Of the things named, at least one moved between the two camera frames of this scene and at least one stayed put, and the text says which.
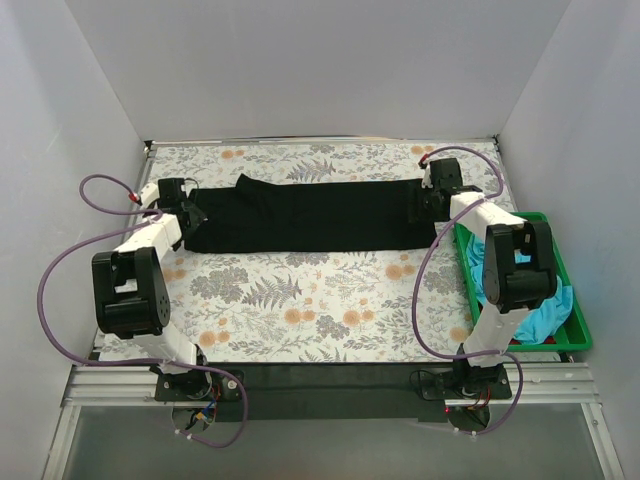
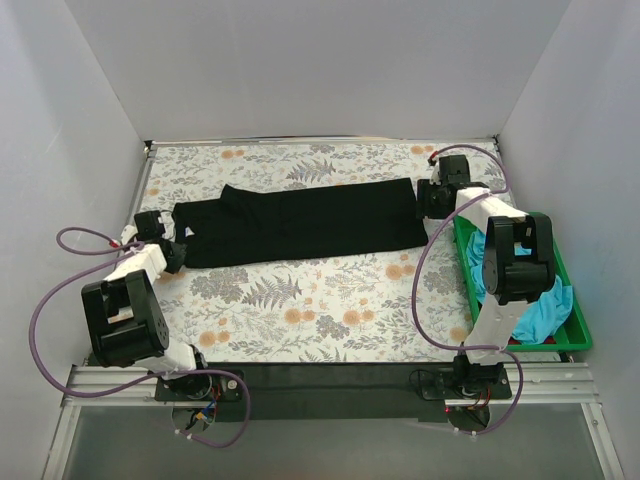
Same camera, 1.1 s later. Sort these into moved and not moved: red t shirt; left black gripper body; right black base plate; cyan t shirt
Moved: left black gripper body
Not moved: right black base plate; red t shirt; cyan t shirt
